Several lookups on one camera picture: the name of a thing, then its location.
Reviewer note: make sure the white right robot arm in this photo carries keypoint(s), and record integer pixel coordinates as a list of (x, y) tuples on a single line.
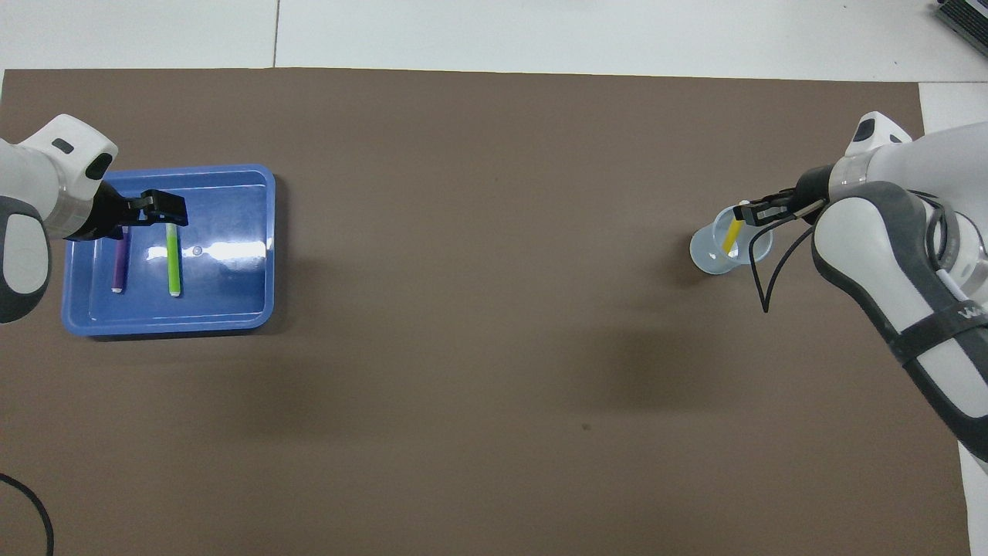
[(872, 247)]

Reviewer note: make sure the green pen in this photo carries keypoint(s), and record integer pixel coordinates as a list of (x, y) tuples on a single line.
[(174, 262)]

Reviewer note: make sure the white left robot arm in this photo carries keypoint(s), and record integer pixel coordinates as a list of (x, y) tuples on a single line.
[(31, 177)]

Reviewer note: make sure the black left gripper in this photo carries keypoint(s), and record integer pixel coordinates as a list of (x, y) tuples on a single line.
[(104, 216)]

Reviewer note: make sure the yellow pen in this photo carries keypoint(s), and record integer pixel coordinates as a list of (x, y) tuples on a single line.
[(732, 238)]

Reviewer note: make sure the purple pen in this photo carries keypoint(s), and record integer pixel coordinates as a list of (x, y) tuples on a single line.
[(120, 266)]

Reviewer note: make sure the blue plastic tray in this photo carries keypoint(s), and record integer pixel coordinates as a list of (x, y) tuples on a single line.
[(224, 286)]

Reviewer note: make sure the dark grey device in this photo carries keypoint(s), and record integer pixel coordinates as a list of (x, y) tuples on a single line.
[(965, 19)]

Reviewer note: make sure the brown table mat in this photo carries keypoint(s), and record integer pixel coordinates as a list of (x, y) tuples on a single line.
[(463, 347)]

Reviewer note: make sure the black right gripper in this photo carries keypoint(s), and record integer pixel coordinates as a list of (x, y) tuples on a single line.
[(814, 193)]

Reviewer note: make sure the translucent plastic cup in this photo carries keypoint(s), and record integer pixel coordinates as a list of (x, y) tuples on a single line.
[(706, 255)]

